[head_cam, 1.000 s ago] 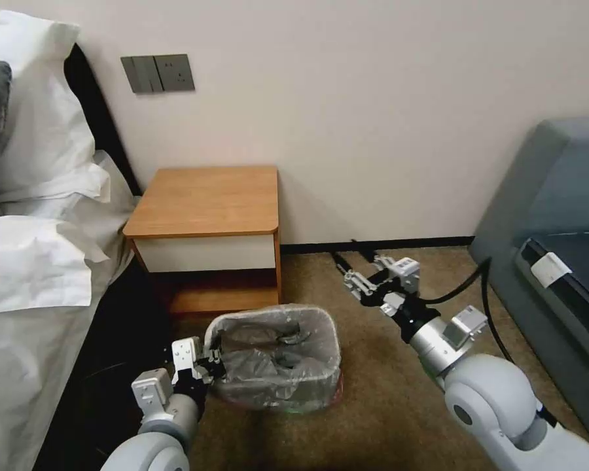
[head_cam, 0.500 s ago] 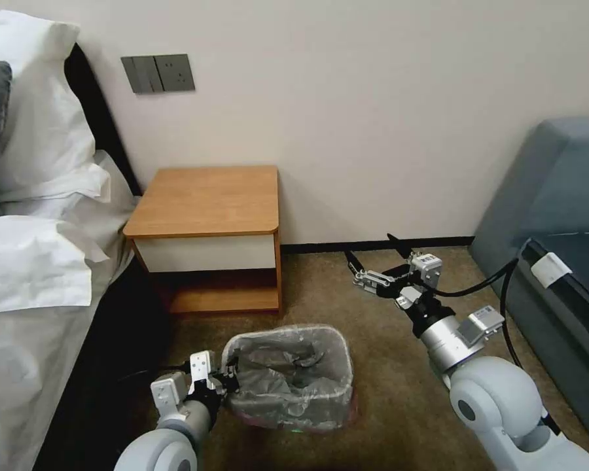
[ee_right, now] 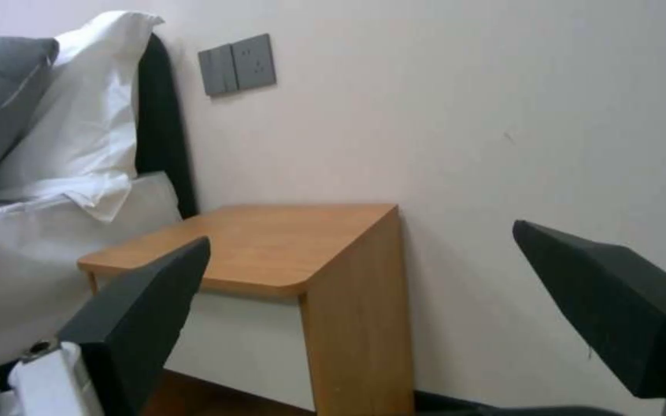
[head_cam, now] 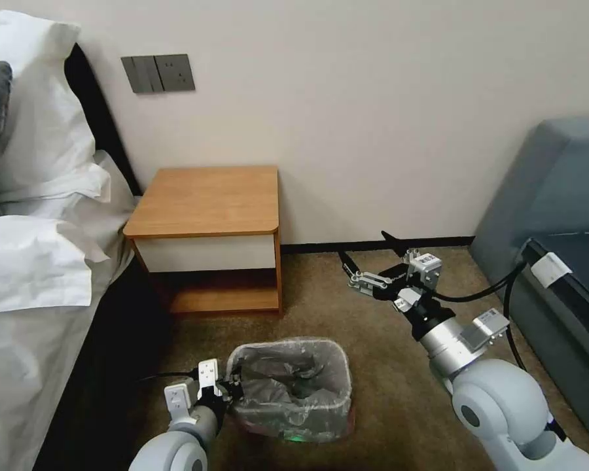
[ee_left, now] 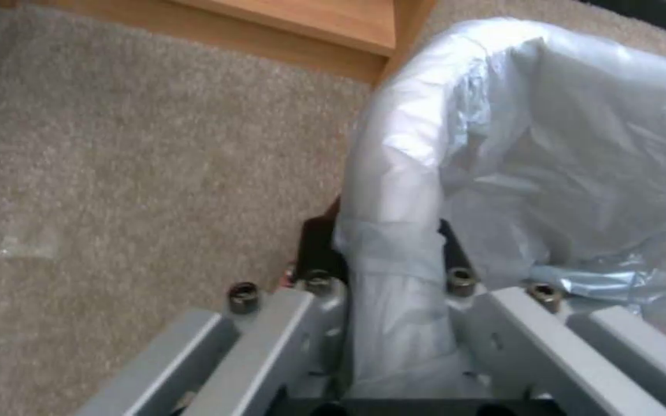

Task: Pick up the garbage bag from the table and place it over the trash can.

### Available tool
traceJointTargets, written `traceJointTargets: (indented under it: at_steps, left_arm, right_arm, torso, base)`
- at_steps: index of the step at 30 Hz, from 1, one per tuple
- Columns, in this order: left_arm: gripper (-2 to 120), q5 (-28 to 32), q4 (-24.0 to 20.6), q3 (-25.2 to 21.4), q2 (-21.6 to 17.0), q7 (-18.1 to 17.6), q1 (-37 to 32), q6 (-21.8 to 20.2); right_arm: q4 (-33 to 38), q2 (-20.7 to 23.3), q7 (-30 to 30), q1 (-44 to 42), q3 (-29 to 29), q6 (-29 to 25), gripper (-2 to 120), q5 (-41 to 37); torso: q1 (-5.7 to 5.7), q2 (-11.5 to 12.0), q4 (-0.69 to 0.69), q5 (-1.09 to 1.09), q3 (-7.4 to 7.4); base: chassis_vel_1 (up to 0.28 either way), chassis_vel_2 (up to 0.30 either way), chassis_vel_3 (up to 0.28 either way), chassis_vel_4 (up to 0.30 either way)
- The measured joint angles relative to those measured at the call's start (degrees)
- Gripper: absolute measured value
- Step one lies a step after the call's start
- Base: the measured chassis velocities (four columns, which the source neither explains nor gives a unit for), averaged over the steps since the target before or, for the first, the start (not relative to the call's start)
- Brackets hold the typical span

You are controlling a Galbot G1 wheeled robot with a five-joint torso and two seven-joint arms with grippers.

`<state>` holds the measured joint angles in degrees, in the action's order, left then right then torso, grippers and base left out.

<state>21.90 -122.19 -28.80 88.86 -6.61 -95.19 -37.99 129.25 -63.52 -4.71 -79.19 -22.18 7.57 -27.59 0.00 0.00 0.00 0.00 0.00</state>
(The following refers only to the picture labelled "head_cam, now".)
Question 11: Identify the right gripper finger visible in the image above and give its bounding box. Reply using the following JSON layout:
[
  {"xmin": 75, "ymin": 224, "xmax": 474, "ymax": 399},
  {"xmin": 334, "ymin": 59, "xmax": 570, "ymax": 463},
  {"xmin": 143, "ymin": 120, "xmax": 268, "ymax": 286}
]
[
  {"xmin": 380, "ymin": 229, "xmax": 423, "ymax": 266},
  {"xmin": 339, "ymin": 249, "xmax": 391, "ymax": 298}
]

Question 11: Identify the clear plastic garbage bag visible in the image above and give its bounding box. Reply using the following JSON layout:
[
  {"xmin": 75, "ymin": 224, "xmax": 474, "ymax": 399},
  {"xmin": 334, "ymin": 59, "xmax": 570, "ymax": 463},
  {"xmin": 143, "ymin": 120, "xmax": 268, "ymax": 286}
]
[{"xmin": 225, "ymin": 336, "xmax": 351, "ymax": 438}]

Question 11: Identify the small square trash can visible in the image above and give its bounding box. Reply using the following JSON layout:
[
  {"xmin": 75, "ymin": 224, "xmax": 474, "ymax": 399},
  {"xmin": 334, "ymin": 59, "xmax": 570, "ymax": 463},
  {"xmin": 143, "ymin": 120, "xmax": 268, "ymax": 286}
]
[{"xmin": 226, "ymin": 337, "xmax": 353, "ymax": 440}]

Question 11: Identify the dark baseboard strip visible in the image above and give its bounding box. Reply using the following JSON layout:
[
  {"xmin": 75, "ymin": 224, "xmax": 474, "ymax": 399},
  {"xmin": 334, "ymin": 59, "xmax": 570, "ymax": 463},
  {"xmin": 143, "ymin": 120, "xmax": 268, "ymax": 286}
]
[{"xmin": 280, "ymin": 236, "xmax": 476, "ymax": 255}]

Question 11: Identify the black bed base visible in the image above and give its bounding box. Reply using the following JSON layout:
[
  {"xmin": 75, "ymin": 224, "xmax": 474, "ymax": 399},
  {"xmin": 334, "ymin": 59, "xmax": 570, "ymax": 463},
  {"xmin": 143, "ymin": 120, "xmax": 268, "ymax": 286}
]
[{"xmin": 33, "ymin": 254, "xmax": 177, "ymax": 471}]

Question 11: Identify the white nightstand drawer front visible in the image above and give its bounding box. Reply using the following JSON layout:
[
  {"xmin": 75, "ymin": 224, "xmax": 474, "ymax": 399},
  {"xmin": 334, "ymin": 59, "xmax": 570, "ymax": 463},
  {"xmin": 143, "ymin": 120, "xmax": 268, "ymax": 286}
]
[{"xmin": 135, "ymin": 234, "xmax": 277, "ymax": 274}]

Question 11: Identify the grey sofa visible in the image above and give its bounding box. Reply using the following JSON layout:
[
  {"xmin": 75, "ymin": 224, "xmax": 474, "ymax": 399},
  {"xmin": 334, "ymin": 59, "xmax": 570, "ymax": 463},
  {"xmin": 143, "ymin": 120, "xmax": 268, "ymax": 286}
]
[{"xmin": 468, "ymin": 117, "xmax": 589, "ymax": 444}]

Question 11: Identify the white plastic clip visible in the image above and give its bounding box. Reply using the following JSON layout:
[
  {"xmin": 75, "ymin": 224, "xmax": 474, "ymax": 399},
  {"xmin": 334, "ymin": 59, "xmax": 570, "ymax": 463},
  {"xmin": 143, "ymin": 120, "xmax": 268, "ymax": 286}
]
[{"xmin": 529, "ymin": 251, "xmax": 572, "ymax": 289}]

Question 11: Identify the wooden nightstand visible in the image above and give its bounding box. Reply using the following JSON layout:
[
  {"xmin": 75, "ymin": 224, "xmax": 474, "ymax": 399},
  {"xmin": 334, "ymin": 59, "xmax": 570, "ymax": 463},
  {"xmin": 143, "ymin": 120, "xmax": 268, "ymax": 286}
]
[{"xmin": 122, "ymin": 166, "xmax": 282, "ymax": 315}]

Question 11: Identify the black padded bar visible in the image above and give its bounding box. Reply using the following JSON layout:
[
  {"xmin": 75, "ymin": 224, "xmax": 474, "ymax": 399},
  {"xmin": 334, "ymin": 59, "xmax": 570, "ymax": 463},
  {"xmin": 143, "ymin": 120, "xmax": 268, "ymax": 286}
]
[{"xmin": 522, "ymin": 237, "xmax": 589, "ymax": 317}]

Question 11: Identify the white bed sheet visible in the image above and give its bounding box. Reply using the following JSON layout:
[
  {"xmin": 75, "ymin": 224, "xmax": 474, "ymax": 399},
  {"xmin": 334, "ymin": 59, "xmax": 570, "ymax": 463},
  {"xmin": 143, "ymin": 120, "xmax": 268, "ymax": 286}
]
[{"xmin": 0, "ymin": 245, "xmax": 139, "ymax": 471}]

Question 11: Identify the white folded duvet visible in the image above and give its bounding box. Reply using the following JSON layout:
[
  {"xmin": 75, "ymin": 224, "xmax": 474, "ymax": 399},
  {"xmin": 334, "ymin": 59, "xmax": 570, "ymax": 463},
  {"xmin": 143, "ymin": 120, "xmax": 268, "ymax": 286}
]
[{"xmin": 0, "ymin": 149, "xmax": 134, "ymax": 262}]

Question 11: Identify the black headboard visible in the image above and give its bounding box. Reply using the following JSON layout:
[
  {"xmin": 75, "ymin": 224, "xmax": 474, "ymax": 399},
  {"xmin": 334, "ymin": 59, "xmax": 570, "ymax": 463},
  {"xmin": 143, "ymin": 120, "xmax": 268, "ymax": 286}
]
[{"xmin": 62, "ymin": 43, "xmax": 144, "ymax": 197}]

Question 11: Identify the large white pillow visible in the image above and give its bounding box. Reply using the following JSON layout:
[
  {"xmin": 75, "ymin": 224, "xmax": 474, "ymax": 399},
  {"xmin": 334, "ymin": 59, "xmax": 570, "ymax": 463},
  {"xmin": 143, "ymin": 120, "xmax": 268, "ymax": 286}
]
[{"xmin": 0, "ymin": 10, "xmax": 98, "ymax": 200}]

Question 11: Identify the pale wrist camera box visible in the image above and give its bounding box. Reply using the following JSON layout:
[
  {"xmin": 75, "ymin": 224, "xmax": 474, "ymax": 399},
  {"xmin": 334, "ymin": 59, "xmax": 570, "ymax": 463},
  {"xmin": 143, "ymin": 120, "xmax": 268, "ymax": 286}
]
[
  {"xmin": 408, "ymin": 253, "xmax": 444, "ymax": 293},
  {"xmin": 198, "ymin": 359, "xmax": 221, "ymax": 391}
]

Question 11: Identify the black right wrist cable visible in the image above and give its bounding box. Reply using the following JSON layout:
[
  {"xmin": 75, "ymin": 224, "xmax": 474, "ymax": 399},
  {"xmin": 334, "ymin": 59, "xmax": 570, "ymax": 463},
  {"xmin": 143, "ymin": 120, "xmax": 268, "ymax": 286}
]
[{"xmin": 431, "ymin": 254, "xmax": 529, "ymax": 301}]

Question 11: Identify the black looping arm cable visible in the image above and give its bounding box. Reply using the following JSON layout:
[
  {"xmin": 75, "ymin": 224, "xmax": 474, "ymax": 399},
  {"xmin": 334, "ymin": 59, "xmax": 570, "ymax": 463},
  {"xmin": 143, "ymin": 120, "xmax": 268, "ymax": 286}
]
[{"xmin": 502, "ymin": 264, "xmax": 533, "ymax": 374}]

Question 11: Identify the grey wall socket panel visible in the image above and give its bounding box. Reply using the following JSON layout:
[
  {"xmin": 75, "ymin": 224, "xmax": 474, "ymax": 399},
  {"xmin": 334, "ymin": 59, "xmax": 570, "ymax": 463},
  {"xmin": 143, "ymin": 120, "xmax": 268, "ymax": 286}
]
[{"xmin": 154, "ymin": 53, "xmax": 196, "ymax": 93}]

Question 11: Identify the grey wall switch panel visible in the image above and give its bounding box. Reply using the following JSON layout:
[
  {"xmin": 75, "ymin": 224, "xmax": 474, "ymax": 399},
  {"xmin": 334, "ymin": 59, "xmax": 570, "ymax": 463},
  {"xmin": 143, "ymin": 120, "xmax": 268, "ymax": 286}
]
[{"xmin": 120, "ymin": 55, "xmax": 163, "ymax": 95}]

